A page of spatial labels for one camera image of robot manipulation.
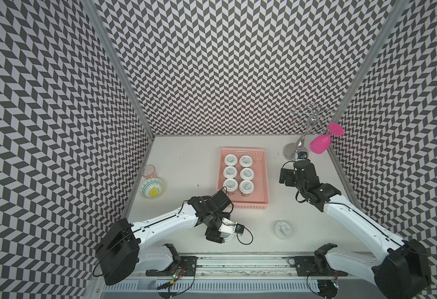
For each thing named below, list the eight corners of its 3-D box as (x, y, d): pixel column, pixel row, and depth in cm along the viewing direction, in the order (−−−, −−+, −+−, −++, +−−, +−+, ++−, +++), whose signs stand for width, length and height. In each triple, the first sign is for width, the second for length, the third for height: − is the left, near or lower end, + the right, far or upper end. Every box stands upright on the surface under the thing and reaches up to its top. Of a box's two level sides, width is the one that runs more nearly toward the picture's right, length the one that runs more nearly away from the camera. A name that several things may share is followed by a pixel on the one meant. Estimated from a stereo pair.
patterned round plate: (139, 199, 93) (136, 195, 89) (145, 182, 99) (142, 177, 95) (162, 199, 93) (159, 195, 89) (166, 182, 99) (164, 177, 95)
